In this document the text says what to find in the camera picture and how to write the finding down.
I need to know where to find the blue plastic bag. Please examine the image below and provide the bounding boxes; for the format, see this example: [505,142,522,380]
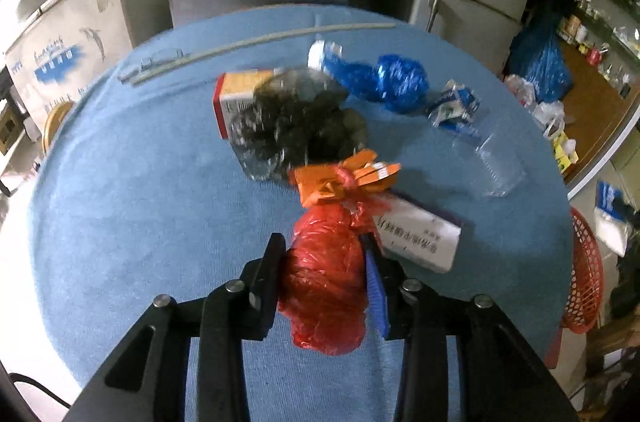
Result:
[322,54,430,115]

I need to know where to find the wooden shelf cabinet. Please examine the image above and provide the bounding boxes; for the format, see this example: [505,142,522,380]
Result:
[553,0,639,185]

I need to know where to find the red plastic basket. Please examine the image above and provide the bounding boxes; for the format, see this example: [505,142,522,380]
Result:
[562,208,604,334]

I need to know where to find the eyeglasses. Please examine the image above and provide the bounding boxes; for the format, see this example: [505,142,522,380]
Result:
[118,49,184,82]

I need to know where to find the long pale stick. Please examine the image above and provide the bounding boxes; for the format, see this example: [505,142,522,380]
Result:
[130,20,397,87]

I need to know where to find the orange paper scrap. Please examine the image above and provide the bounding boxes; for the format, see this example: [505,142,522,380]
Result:
[288,149,402,208]

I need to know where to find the blue white wrapper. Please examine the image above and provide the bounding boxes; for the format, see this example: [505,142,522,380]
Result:
[426,80,480,139]

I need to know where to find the wooden round stool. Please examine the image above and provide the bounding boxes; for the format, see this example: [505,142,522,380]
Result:
[41,101,75,155]

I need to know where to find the white tissue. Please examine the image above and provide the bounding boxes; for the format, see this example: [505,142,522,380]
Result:
[307,40,343,71]

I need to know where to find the blue tablecloth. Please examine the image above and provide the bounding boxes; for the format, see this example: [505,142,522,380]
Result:
[32,5,576,421]

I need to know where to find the white purple medicine box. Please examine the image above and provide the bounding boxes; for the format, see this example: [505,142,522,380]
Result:
[374,194,462,274]

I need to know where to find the orange red medicine box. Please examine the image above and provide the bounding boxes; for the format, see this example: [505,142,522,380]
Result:
[212,69,279,139]

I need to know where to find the clear plastic cup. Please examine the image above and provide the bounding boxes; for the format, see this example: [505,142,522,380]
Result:
[452,121,526,198]

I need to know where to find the black plastic bag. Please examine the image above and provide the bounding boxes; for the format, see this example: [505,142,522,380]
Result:
[228,68,368,181]

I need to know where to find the large blue bag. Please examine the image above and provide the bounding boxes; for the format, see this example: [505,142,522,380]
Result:
[504,20,573,103]

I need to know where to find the red plastic bag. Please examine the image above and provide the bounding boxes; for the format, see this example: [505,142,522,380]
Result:
[278,198,388,356]

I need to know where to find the white chest freezer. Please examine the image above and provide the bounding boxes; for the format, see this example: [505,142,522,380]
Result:
[6,0,172,130]

